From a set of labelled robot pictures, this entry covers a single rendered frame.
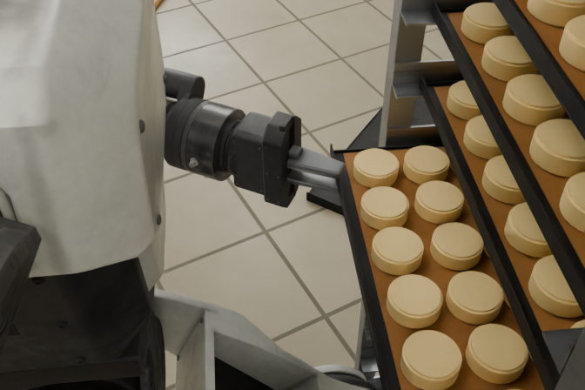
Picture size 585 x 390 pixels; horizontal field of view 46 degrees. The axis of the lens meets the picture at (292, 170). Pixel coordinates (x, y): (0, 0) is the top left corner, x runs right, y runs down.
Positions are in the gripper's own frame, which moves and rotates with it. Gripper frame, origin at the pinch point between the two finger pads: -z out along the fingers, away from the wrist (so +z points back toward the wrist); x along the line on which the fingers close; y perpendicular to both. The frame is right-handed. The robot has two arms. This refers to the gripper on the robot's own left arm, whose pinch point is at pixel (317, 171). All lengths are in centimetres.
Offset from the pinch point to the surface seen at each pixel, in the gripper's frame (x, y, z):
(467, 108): 9.7, 5.0, -14.2
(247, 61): -78, 123, 76
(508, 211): 8.1, -6.4, -21.0
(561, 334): 16.9, -25.0, -26.0
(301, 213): -78, 64, 29
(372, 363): -46.1, 8.4, -7.2
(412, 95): 7.9, 7.4, -7.9
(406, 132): 0.9, 9.7, -7.4
